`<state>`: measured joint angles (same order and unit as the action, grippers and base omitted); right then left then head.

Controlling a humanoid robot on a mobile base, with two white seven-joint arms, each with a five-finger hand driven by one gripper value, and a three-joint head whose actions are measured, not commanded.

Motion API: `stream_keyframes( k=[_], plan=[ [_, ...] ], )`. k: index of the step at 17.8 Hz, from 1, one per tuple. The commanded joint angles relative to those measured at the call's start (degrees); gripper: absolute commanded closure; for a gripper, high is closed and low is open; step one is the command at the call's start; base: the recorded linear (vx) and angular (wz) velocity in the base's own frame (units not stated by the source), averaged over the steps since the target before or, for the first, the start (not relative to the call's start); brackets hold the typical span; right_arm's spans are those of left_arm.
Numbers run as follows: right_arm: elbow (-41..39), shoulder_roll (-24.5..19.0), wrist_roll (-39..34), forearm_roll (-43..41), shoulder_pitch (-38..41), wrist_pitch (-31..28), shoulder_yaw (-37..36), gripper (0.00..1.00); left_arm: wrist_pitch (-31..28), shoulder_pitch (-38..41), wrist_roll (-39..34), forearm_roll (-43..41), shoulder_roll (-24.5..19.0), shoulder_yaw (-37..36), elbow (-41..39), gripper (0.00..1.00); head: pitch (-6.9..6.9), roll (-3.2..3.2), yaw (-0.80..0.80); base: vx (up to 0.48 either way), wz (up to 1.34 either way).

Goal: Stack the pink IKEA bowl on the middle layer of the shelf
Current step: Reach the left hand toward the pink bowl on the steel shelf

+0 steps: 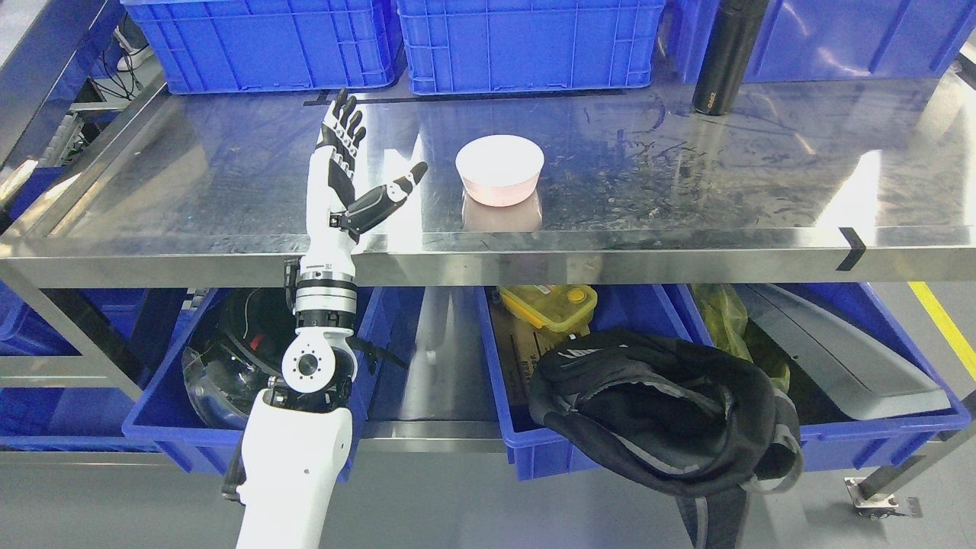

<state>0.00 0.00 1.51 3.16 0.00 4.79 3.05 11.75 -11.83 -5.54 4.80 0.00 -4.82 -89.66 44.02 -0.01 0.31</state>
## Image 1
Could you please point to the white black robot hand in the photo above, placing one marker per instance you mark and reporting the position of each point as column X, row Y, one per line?
column 336, row 217

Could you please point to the pink plastic bowl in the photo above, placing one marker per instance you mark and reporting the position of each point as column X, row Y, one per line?
column 500, row 170

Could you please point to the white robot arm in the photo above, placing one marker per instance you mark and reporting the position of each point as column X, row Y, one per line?
column 292, row 458

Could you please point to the blue crate top middle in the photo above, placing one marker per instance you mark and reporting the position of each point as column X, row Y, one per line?
column 508, row 47

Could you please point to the blue crate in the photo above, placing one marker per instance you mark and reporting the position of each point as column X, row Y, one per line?
column 508, row 47
column 808, row 41
column 209, row 47

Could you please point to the blue bin lower middle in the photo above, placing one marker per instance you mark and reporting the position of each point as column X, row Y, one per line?
column 534, row 450

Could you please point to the blue bin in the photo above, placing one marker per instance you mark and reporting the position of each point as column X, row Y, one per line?
column 164, row 413
column 833, row 441
column 534, row 450

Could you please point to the black helmet with visor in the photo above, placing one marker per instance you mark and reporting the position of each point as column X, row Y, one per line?
column 233, row 352

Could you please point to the blue crate top left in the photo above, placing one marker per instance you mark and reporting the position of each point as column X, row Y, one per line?
column 209, row 47

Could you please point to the yellow lunch box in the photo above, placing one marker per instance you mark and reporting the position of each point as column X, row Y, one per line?
column 561, row 309

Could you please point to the blue bin lower left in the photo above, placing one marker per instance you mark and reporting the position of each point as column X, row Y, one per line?
column 164, row 413

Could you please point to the black backpack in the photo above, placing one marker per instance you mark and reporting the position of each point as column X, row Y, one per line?
column 686, row 420

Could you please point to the green plastic bag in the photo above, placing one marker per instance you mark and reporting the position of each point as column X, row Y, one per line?
column 732, row 330

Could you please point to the black thermos bottle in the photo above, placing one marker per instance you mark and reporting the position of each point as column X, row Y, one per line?
column 734, row 32

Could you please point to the blue crate top right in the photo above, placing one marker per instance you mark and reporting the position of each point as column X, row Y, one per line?
column 808, row 41

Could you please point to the blue bin lower right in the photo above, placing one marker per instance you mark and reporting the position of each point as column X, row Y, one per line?
column 833, row 441

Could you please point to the grey plastic panel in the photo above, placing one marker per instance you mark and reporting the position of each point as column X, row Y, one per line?
column 864, row 378

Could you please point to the steel shelf frame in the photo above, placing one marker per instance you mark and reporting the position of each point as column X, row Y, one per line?
column 803, row 182

